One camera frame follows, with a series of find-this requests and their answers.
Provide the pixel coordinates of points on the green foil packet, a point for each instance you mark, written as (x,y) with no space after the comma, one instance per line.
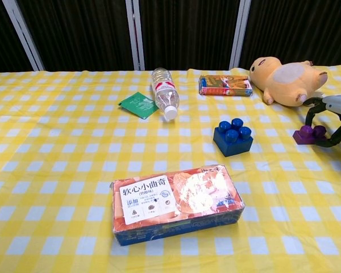
(137,105)

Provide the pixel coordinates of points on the yellow white checkered tablecloth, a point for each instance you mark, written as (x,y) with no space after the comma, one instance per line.
(59,148)

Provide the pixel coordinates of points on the yellow plush toy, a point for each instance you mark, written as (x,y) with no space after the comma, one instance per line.
(287,82)

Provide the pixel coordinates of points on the white partition post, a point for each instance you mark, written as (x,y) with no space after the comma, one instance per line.
(22,34)
(240,34)
(135,34)

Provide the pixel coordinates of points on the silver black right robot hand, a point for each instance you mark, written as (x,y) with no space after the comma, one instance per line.
(339,103)

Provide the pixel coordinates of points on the purple two-stud toy brick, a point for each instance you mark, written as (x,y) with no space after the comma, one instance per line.
(305,135)

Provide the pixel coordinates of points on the small orange snack box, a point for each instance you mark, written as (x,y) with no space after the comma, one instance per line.
(224,85)

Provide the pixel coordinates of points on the clear plastic water bottle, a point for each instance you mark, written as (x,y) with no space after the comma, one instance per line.
(164,94)

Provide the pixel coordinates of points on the blue four-stud toy brick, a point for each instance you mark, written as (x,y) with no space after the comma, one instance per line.
(231,142)

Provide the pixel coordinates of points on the large orange cookie box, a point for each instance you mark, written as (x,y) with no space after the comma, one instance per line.
(170,204)

